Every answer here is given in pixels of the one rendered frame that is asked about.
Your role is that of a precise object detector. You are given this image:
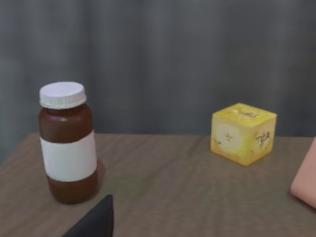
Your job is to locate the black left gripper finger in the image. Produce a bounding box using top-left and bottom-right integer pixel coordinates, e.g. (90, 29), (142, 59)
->
(61, 194), (114, 237)

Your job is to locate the pink object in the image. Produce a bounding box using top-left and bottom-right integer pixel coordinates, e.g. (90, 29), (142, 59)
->
(289, 136), (316, 212)

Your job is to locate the brown bottle with white cap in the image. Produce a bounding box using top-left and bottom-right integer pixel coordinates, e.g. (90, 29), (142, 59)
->
(38, 81), (99, 205)

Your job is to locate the yellow tea box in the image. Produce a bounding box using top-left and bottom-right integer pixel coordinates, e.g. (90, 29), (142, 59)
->
(210, 103), (277, 166)

